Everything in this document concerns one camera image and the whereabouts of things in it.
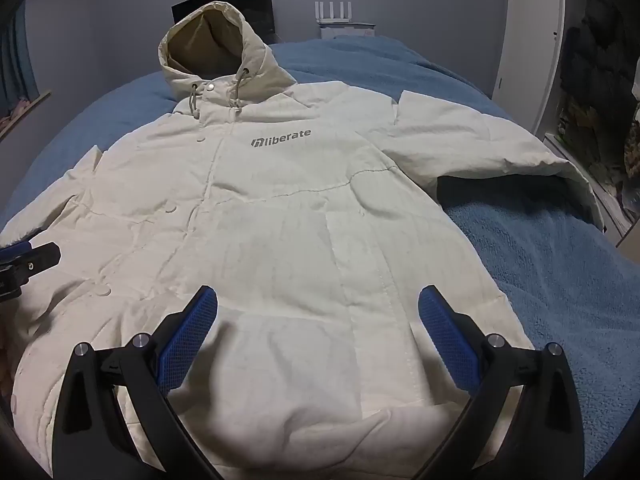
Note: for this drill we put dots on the blue curtain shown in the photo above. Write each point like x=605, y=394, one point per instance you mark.
x=17, y=60

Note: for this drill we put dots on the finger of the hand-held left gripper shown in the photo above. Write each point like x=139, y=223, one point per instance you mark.
x=31, y=260

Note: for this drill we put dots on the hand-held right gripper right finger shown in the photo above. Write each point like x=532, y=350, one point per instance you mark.
x=445, y=335

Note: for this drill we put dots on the white door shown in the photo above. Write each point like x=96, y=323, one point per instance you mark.
x=530, y=45

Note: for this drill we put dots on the cream hooded jacket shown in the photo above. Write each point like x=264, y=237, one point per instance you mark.
x=280, y=220

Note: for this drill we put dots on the wooden window sill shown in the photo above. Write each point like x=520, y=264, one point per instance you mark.
x=25, y=110

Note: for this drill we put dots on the black monitor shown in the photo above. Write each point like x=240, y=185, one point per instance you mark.
x=260, y=7

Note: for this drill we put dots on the dark clutter pile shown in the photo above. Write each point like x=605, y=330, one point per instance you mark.
x=600, y=85

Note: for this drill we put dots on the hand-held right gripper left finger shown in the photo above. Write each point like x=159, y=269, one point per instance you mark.
x=192, y=332

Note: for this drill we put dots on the blue fleece blanket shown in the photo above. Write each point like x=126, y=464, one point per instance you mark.
x=540, y=270

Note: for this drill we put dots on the white router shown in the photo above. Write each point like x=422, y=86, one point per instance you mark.
x=345, y=22

